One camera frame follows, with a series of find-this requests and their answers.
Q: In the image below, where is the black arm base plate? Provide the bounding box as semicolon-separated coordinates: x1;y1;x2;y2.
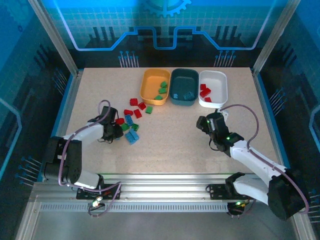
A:
76;183;122;200
208;183;251;201

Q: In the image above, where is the yellow plastic container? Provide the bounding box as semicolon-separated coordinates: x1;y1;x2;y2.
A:
139;68;171;106

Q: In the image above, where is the teal plastic container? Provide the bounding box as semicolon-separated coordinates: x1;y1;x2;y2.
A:
169;68;200;107

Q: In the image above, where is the aluminium table side rail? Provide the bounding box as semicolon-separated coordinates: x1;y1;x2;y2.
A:
250;67;292;169
37;69;84;181

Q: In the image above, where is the aluminium frame post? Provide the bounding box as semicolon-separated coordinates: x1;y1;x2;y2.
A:
27;0;80;76
251;0;301;76

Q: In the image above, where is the slotted grey cable duct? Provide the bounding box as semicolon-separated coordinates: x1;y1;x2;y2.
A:
39;202;231;213

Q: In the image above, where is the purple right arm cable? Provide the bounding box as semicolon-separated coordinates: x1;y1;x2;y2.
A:
216;103;311;216

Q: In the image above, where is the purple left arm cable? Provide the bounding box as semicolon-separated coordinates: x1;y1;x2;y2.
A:
57;99;123;218

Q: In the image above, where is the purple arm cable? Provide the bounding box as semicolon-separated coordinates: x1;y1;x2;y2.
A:
216;103;311;216
57;99;123;218

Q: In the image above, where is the white plastic container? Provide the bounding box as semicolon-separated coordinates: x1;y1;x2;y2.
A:
198;70;228;109

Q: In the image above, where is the aluminium front rail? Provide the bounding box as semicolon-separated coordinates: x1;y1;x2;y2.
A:
34;173;296;203

